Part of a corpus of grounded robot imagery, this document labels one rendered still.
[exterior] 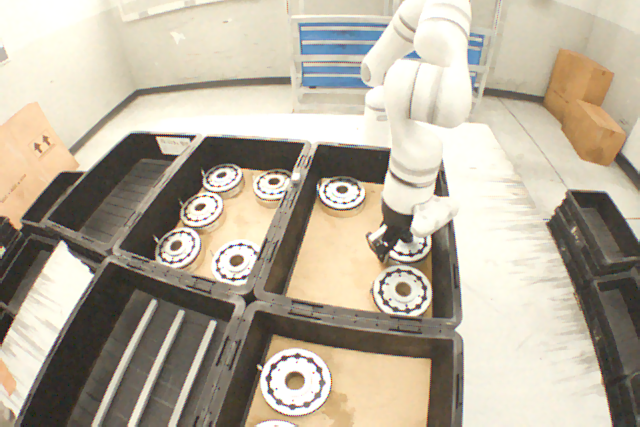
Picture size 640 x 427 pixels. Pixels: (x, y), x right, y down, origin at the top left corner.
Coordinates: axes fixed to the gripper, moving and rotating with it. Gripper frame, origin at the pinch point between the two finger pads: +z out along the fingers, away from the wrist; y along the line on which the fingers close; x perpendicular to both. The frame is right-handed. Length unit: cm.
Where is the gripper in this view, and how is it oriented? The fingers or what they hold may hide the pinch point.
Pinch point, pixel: (393, 249)
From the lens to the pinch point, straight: 55.4
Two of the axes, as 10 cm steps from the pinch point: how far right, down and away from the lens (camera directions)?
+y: -8.5, 3.8, -3.6
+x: 5.2, 5.6, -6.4
